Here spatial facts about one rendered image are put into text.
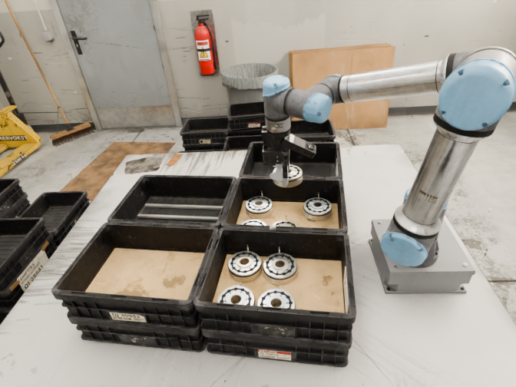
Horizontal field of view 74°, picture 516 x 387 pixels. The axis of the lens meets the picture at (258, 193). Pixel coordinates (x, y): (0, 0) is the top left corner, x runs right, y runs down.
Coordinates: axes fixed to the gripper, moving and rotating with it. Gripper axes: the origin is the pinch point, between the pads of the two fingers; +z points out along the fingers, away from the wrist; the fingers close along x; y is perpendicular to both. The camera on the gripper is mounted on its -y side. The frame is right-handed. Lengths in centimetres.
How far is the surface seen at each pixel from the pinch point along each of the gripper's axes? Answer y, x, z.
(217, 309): 14, 49, 1
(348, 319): -18, 48, 1
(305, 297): -7.3, 37.0, 12.4
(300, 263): -5.4, 24.4, 14.0
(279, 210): 3.7, -1.8, 17.3
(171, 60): 148, -266, 58
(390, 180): -45, -43, 36
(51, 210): 157, -45, 67
